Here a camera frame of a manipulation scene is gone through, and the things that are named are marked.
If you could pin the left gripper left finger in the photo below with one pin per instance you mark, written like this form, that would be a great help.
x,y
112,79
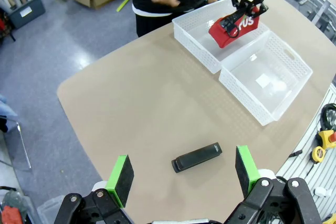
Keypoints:
x,y
122,179

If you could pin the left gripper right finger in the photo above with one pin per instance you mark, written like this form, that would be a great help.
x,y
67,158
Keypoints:
x,y
245,169

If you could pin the red zipper pouch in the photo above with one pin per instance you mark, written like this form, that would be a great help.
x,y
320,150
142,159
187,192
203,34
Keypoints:
x,y
219,35

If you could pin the black stapler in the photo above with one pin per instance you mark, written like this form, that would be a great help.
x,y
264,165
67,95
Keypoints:
x,y
197,157

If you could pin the small black screwdriver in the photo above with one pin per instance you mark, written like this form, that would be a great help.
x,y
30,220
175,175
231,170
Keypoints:
x,y
295,153

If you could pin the white perforated plastic basket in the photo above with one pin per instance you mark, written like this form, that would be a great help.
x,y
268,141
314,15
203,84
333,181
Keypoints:
x,y
199,51
249,98

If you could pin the aluminium profile bench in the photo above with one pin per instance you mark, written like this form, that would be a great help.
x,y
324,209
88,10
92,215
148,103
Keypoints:
x,y
302,176

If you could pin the yellow tape measure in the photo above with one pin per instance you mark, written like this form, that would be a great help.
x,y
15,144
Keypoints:
x,y
319,154

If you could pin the clear plastic bin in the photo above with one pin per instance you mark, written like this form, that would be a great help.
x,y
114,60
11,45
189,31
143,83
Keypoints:
x,y
48,208

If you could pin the small white block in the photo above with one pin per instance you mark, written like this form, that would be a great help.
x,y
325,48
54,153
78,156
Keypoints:
x,y
323,191

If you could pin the yellow emergency stop box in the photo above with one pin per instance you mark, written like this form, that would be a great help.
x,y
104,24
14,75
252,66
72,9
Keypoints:
x,y
326,137

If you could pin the yellow-green ruler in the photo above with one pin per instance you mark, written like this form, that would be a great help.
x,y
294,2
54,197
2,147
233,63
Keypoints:
x,y
124,2

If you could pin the red tool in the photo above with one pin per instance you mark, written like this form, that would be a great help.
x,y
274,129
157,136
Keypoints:
x,y
10,214

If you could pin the grey storage bin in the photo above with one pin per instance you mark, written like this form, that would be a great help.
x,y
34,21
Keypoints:
x,y
29,14

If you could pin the metal frame chair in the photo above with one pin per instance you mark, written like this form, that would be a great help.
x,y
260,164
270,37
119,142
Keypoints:
x,y
23,145

